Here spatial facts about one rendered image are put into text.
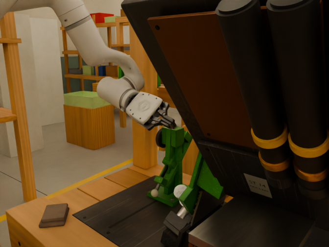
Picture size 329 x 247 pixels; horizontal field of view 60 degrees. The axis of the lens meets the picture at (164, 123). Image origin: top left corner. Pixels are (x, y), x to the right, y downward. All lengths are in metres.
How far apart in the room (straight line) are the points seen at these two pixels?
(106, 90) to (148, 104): 0.18
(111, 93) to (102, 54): 0.13
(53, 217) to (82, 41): 0.56
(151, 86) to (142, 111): 0.45
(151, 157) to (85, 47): 0.69
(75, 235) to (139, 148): 0.59
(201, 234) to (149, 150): 0.89
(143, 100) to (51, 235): 0.50
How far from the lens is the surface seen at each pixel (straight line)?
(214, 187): 0.71
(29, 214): 1.12
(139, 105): 0.91
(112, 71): 6.68
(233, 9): 0.27
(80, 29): 0.93
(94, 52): 0.94
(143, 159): 1.40
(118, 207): 1.07
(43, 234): 1.00
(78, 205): 1.16
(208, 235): 0.54
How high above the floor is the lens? 1.45
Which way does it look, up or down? 15 degrees down
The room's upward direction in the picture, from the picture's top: straight up
